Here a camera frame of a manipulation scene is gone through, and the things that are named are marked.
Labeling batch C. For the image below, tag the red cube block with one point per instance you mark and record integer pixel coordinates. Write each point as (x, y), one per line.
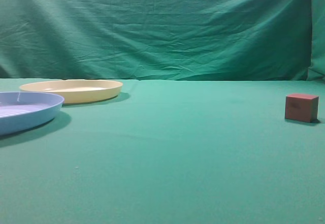
(301, 107)

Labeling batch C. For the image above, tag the yellow plastic plate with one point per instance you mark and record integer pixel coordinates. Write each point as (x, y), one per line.
(77, 91)

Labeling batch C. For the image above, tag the blue plastic plate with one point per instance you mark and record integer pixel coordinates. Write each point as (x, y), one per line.
(25, 110)

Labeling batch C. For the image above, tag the green backdrop cloth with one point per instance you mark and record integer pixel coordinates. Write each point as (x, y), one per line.
(263, 40)

